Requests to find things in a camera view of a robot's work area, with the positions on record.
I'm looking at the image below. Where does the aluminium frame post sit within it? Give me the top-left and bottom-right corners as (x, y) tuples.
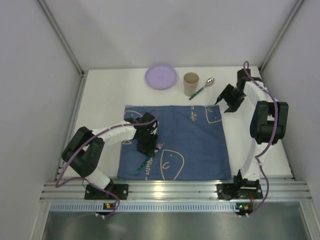
(258, 0), (305, 74)
(37, 0), (86, 76)

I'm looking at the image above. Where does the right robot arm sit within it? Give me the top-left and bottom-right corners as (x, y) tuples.
(216, 67), (289, 196)

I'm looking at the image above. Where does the green handled fork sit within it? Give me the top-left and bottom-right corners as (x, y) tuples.
(134, 140), (165, 175)

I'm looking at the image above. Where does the green handled spoon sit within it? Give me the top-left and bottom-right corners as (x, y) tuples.
(189, 77), (215, 100)

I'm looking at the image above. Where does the left aluminium frame post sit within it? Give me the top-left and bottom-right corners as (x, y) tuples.
(37, 0), (86, 76)

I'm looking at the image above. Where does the slotted cable duct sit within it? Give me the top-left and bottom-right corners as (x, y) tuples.
(50, 202), (252, 213)

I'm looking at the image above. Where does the aluminium front rail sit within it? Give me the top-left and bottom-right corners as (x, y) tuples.
(40, 178), (312, 202)

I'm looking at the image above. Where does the lilac plate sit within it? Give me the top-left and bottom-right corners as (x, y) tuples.
(144, 63), (178, 90)

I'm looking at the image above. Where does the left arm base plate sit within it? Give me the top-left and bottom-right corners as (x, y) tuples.
(84, 184), (129, 200)

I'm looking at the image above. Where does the beige cup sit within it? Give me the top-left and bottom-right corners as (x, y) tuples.
(183, 72), (200, 97)

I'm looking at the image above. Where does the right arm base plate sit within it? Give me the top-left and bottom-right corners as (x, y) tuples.
(216, 183), (263, 201)

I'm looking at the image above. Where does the blue cloth placemat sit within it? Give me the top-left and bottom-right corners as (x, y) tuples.
(117, 105), (231, 181)

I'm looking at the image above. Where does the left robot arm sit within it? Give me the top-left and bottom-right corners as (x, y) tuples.
(55, 112), (159, 194)

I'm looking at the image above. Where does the right aluminium frame post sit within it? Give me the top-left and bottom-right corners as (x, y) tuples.
(258, 0), (305, 74)

